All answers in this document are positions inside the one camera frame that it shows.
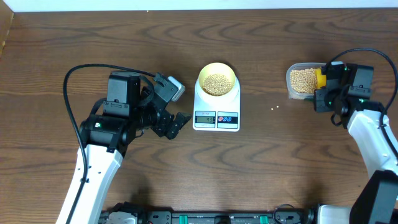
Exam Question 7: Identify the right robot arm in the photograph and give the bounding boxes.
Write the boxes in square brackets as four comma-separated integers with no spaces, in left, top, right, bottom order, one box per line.
[313,62,397,223]

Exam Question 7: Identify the white digital kitchen scale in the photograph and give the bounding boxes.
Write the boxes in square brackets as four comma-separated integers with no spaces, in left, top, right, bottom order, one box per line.
[192,77,241,132]

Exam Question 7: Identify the clear plastic container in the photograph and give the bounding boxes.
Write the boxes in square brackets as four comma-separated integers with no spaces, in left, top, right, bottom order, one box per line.
[286,62,326,100]

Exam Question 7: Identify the yellow measuring scoop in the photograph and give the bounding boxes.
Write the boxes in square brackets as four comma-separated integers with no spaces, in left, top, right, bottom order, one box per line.
[314,68,326,89]

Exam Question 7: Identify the soybeans in bowl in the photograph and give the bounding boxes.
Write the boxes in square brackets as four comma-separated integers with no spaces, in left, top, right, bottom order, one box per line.
[203,73,233,96]

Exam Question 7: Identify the soybeans pile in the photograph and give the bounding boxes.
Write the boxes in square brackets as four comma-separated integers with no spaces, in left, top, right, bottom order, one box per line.
[290,68,316,94]

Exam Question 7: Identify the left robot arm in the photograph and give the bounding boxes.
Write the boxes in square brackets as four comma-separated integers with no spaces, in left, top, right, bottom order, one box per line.
[57,71,191,223]

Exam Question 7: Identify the pale yellow bowl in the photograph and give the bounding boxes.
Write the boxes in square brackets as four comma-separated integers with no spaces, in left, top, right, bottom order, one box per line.
[198,62,236,93]

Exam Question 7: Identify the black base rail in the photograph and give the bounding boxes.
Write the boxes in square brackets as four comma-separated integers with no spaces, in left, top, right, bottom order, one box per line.
[98,202,315,224]

